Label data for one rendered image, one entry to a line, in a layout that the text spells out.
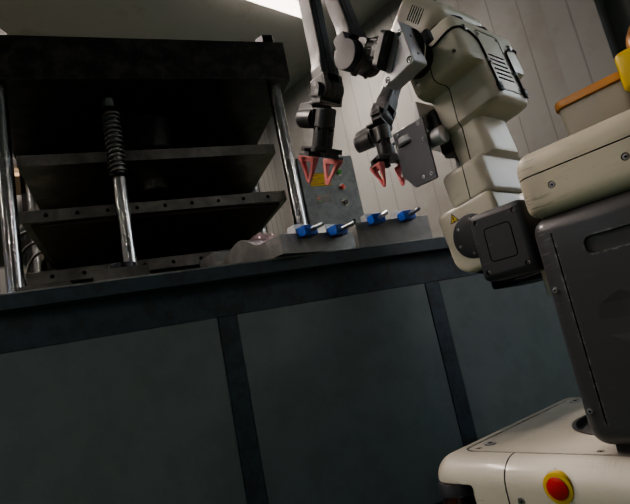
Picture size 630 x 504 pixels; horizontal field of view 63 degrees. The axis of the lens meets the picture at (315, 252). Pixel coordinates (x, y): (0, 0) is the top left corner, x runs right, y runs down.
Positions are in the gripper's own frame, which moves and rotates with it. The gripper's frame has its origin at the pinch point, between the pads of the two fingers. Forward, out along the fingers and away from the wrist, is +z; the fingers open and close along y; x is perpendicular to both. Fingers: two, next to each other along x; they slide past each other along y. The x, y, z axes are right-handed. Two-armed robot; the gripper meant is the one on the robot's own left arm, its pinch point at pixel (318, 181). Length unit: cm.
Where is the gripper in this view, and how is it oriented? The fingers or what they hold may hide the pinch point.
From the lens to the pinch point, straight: 145.5
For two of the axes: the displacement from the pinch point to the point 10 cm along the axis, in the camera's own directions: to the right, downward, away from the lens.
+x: 6.4, 2.0, -7.5
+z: -1.1, 9.8, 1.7
